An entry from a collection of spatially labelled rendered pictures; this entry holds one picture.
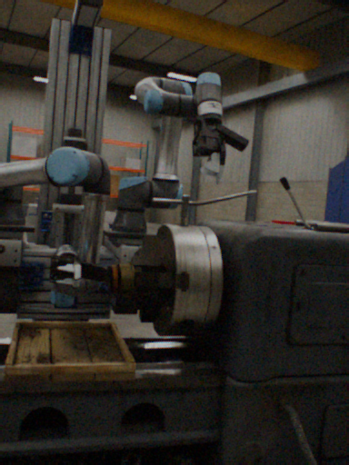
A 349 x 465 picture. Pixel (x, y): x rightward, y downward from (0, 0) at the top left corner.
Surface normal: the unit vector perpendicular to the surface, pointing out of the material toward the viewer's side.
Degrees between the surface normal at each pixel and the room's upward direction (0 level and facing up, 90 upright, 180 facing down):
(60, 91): 90
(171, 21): 90
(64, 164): 89
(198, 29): 90
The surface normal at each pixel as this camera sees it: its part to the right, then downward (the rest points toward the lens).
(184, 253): 0.27, -0.51
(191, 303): 0.25, 0.28
